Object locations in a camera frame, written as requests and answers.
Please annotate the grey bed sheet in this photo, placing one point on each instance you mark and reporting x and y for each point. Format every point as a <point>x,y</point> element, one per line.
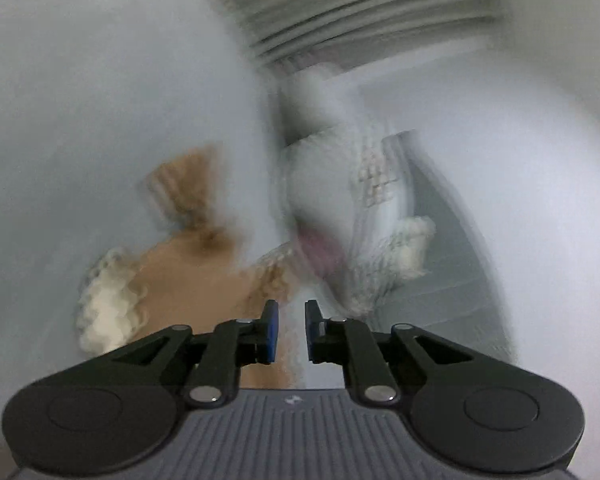
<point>93,95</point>

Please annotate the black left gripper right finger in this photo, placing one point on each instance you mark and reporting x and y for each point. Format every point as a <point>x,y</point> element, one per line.
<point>472,411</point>

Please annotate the floral patterned pillow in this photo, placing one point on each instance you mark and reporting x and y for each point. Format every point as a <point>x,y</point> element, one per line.
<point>394,239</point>

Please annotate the light grey rolled quilt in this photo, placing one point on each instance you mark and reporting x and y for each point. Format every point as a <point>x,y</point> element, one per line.
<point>328,123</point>

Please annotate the grey star-patterned curtain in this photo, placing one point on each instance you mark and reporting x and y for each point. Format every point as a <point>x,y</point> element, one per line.
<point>355,30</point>

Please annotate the brown ribbed knit sweater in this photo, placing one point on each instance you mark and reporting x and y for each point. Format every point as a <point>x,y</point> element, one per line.
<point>194,277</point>

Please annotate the pink blanket under quilt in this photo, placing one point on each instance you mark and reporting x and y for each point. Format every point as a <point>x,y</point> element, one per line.
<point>322,253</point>

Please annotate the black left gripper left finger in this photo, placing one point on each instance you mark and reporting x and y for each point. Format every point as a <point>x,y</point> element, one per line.
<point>125,404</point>

